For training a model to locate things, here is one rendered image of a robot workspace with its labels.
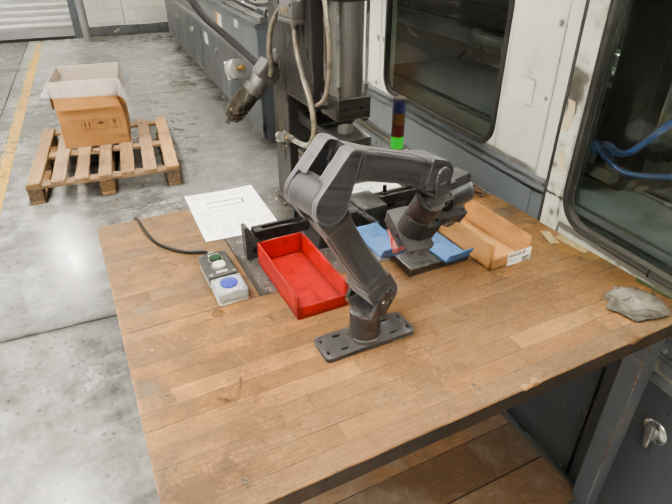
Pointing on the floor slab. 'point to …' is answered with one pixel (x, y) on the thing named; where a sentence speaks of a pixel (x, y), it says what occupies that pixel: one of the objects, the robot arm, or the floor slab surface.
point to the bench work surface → (372, 377)
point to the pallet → (48, 167)
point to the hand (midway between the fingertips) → (395, 249)
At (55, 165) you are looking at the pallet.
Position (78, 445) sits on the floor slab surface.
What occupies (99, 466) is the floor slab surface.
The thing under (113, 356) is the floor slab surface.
